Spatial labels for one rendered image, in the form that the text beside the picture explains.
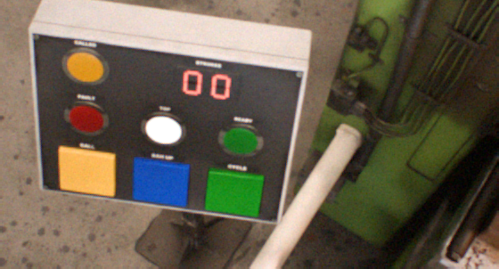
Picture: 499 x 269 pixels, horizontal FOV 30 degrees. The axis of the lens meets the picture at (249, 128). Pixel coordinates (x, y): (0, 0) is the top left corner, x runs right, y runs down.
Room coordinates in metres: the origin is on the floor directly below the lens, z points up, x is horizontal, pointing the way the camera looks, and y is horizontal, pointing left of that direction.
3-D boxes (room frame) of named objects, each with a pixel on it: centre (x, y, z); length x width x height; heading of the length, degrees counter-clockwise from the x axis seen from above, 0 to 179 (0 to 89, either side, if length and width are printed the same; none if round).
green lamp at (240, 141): (0.36, 0.01, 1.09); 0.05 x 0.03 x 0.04; 63
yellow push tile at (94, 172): (0.33, 0.21, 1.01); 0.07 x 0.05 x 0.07; 88
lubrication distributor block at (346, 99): (0.55, -0.15, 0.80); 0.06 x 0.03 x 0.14; 63
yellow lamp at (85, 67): (0.41, 0.21, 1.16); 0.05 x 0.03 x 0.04; 63
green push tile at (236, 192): (0.32, 0.01, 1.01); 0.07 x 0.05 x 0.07; 88
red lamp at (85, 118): (0.37, 0.21, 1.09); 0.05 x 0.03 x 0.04; 63
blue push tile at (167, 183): (0.32, 0.11, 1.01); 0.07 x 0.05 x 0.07; 88
